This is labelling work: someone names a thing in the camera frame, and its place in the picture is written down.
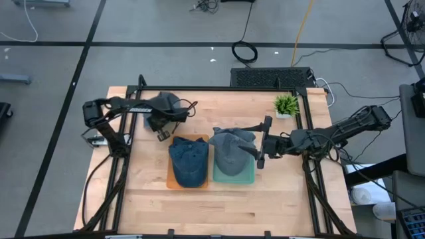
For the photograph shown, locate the black floor fan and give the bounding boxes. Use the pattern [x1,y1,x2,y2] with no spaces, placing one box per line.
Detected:
[381,0,425,67]

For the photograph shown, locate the black coiled floor cable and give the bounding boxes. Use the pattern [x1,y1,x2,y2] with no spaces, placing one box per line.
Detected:
[231,0,259,64]

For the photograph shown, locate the small potted green plant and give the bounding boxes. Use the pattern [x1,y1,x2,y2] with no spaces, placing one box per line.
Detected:
[272,94,300,120]

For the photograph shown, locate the blue denim baseball cap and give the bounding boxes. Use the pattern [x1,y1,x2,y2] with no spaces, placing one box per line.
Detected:
[168,135,210,189]

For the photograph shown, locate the grey table foot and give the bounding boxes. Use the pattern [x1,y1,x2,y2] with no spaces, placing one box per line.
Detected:
[12,0,72,7]
[0,73,33,85]

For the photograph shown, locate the white paper roll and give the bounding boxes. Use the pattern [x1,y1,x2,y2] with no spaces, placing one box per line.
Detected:
[351,187,373,206]
[372,201,396,222]

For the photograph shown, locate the grey baseball cap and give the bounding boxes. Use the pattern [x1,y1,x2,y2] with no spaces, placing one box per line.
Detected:
[143,92,183,130]
[212,126,257,143]
[208,131,257,177]

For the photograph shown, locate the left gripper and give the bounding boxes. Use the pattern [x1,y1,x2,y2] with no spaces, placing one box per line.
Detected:
[147,108,189,142]

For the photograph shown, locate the black metal rig frame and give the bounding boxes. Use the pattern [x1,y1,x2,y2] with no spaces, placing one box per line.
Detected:
[79,74,358,238]

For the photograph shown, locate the yellow hanging power cable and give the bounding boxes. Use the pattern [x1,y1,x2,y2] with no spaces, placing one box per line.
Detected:
[290,0,315,68]

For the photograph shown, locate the blue compartment organiser box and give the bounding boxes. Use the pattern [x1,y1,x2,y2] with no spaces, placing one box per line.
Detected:
[398,208,425,239]

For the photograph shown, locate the black perforated computer case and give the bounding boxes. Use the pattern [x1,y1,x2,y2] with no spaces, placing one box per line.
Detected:
[230,66,316,89]

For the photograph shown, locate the teal translucent plastic bin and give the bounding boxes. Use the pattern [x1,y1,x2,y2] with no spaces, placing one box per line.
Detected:
[212,141,256,185]

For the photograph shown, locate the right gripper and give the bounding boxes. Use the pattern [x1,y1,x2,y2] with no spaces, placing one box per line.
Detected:
[237,115,295,169]

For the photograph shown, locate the black tangled floor cables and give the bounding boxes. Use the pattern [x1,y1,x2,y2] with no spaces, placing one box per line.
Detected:
[189,0,220,14]

